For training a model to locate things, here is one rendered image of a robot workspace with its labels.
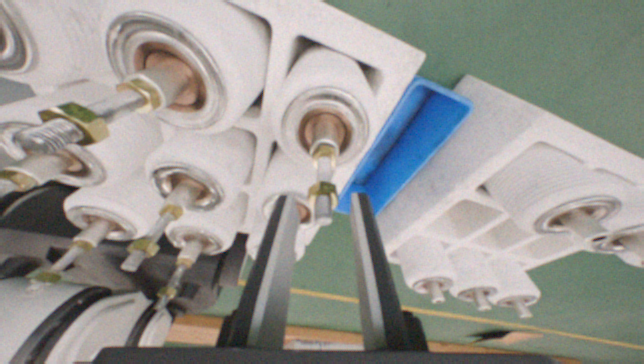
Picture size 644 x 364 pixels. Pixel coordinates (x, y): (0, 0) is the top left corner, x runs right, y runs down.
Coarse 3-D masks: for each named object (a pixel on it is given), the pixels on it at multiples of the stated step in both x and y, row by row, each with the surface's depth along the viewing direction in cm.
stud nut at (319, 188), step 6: (312, 186) 11; (318, 186) 10; (324, 186) 10; (330, 186) 10; (312, 192) 10; (318, 192) 10; (324, 192) 10; (330, 192) 10; (336, 192) 10; (312, 198) 10; (330, 198) 10; (336, 198) 10; (312, 204) 11; (336, 204) 11
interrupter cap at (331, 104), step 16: (304, 96) 14; (320, 96) 14; (336, 96) 14; (352, 96) 14; (288, 112) 15; (304, 112) 15; (320, 112) 15; (336, 112) 15; (352, 112) 15; (288, 128) 16; (304, 128) 16; (336, 128) 16; (352, 128) 16; (368, 128) 16; (288, 144) 17; (304, 144) 17; (352, 144) 17; (304, 160) 18; (352, 160) 18
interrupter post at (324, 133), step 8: (320, 128) 15; (328, 128) 15; (312, 136) 15; (320, 136) 14; (328, 136) 14; (336, 136) 15; (312, 144) 14; (320, 144) 14; (328, 144) 14; (336, 144) 14; (336, 152) 14
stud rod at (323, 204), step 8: (320, 160) 13; (328, 160) 13; (320, 168) 12; (328, 168) 12; (320, 176) 12; (328, 176) 12; (320, 200) 10; (328, 200) 10; (320, 208) 10; (328, 208) 10; (320, 216) 9; (328, 216) 9; (320, 224) 10
